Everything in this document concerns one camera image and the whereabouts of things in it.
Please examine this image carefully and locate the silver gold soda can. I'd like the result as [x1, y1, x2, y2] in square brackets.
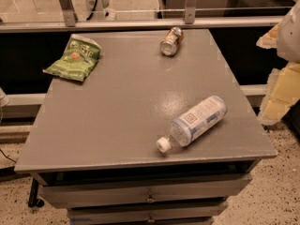
[160, 27, 184, 56]

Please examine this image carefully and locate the black floor cable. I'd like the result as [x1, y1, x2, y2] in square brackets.
[0, 148, 17, 165]

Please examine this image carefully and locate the clear blue-label plastic bottle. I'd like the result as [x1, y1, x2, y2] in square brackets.
[157, 96, 227, 153]

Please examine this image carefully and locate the aluminium frame rail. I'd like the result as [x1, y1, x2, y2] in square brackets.
[0, 16, 283, 34]

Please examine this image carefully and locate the metal drawer knob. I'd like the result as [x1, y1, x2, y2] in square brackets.
[145, 195, 156, 203]
[147, 216, 156, 224]

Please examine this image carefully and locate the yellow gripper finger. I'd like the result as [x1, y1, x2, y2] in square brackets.
[258, 62, 300, 126]

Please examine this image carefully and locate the upper grey drawer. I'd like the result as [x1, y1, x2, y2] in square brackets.
[40, 173, 252, 208]

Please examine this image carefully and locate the metal drawer knob upper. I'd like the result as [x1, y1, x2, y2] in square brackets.
[145, 195, 156, 203]

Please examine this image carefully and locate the grey drawer cabinet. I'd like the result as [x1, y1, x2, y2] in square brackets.
[15, 29, 277, 225]

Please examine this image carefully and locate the metal drawer knob lower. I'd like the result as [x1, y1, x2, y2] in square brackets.
[147, 216, 156, 224]

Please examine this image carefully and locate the lower grey drawer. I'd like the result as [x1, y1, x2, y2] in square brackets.
[67, 201, 228, 225]

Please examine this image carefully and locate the green jalapeno chip bag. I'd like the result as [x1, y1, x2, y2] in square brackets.
[43, 34, 102, 82]

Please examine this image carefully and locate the grey drawer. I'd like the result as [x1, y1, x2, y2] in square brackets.
[67, 201, 228, 225]
[40, 173, 252, 208]

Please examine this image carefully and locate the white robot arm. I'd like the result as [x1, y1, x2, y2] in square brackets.
[256, 1, 300, 126]

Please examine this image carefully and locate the black caster leg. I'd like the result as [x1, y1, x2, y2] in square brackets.
[27, 178, 44, 208]

